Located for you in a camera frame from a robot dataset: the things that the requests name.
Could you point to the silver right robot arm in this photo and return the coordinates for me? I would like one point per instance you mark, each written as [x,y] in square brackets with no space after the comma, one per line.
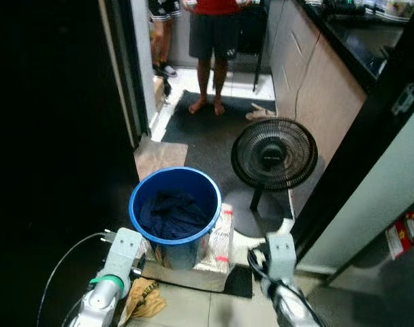
[289,306]

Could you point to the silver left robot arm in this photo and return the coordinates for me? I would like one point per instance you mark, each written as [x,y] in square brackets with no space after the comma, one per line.
[101,303]

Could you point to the white black-edged washing machine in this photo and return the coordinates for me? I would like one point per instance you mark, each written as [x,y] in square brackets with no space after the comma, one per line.
[377,191]

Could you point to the dark blue clothes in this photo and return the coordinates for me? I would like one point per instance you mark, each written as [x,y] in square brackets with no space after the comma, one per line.
[173,214]

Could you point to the beige kitchen cabinet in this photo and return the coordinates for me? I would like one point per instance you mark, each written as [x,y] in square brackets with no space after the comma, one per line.
[316,88]

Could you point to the black floor fan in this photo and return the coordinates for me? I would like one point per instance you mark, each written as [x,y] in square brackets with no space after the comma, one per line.
[274,157]

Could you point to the beige slippers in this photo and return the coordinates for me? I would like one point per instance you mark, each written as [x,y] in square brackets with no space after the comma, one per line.
[261,112]

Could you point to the black metal chair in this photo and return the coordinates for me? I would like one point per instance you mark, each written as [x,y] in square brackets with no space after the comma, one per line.
[259,68]

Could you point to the clear plastic bag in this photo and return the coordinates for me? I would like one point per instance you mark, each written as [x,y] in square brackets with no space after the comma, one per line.
[222,238]

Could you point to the black floor mat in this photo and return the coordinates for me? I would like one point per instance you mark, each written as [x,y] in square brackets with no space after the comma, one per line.
[200,143]

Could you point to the blue plastic bucket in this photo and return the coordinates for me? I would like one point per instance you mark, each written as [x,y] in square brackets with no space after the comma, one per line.
[193,182]

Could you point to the barefoot person in red shirt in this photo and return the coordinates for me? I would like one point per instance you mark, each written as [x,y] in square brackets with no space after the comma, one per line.
[214,34]

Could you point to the brown doormat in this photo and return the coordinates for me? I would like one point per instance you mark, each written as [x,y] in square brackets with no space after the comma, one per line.
[156,157]

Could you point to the brown cardboard box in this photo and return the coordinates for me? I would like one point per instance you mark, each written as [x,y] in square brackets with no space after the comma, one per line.
[158,90]

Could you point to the person in black shoes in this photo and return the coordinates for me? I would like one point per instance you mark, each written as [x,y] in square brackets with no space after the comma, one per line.
[163,41]

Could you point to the brown crumpled cloth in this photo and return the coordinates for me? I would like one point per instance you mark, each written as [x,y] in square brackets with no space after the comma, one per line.
[146,300]

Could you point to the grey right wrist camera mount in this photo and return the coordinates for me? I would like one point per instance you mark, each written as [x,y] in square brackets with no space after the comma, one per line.
[282,255]

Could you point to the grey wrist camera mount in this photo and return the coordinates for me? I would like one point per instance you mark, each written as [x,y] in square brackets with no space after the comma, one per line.
[122,252]
[282,255]

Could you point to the dark door frame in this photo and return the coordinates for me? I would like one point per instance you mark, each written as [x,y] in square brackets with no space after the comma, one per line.
[125,68]

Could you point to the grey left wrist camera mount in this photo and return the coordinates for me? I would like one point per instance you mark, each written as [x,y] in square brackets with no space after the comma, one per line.
[122,252]

